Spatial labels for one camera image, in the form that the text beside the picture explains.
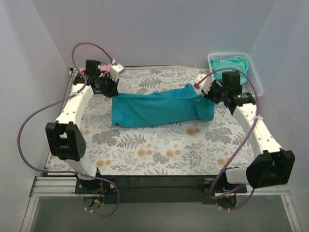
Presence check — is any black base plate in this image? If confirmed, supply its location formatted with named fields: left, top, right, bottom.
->
left=74, top=175, right=248, bottom=205

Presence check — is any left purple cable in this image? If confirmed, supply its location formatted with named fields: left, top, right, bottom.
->
left=17, top=42, right=121, bottom=217

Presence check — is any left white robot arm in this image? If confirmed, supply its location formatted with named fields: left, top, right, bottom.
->
left=45, top=60, right=124, bottom=194

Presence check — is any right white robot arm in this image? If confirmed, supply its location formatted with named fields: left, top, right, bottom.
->
left=195, top=68, right=295, bottom=192

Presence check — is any floral table mat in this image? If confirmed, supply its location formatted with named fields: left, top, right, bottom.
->
left=47, top=68, right=271, bottom=176

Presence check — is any pink folded t shirt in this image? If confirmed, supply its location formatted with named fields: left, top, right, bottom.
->
left=80, top=64, right=111, bottom=75

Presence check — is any white plastic basket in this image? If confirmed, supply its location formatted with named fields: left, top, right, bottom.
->
left=207, top=52, right=263, bottom=97

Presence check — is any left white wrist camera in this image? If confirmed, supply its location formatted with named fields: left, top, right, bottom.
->
left=109, top=64, right=125, bottom=82

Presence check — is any light green t shirt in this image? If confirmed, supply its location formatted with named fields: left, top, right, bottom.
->
left=210, top=56, right=249, bottom=85

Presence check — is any aluminium frame rail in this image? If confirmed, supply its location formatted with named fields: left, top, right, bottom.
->
left=31, top=176, right=290, bottom=196

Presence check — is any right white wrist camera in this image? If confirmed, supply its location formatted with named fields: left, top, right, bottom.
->
left=194, top=74, right=214, bottom=95

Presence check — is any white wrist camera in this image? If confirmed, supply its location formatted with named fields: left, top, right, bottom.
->
left=109, top=64, right=125, bottom=82
left=194, top=74, right=214, bottom=95

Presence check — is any teal blue t shirt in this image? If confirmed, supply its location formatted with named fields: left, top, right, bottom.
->
left=112, top=84, right=215, bottom=128

